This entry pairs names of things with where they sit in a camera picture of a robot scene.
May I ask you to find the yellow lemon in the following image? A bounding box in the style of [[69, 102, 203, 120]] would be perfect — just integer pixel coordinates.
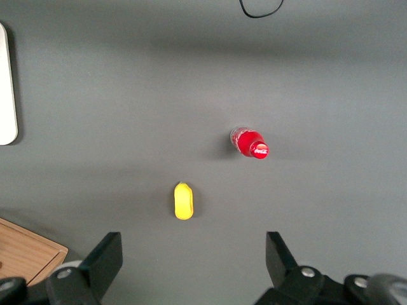
[[173, 181, 195, 220]]

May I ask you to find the wooden drawer cabinet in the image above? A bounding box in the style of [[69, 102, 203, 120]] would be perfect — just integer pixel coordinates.
[[0, 217, 69, 287]]

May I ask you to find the white plastic tray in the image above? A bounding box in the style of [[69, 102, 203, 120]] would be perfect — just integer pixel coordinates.
[[0, 22, 19, 146]]

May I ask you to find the red cola bottle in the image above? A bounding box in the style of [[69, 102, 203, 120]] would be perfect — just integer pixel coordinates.
[[229, 125, 270, 161]]

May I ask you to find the thin black looped cable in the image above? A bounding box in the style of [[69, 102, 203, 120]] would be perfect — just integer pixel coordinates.
[[238, 0, 285, 19]]

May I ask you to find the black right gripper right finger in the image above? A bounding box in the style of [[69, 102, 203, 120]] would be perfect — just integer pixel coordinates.
[[254, 231, 327, 305]]

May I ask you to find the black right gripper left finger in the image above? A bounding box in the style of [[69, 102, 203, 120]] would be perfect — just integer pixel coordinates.
[[45, 231, 124, 305]]

